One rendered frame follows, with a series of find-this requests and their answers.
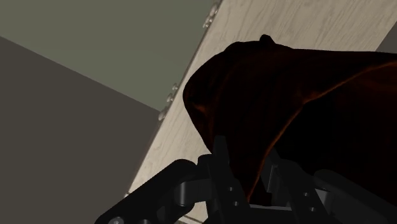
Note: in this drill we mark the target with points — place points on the pale wooden door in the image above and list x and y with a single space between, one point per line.
310 21

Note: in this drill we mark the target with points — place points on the dark brown rounded thing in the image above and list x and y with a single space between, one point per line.
279 99

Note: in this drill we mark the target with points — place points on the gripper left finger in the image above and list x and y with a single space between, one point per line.
220 173

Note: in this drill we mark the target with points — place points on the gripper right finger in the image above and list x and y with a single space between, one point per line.
297 186

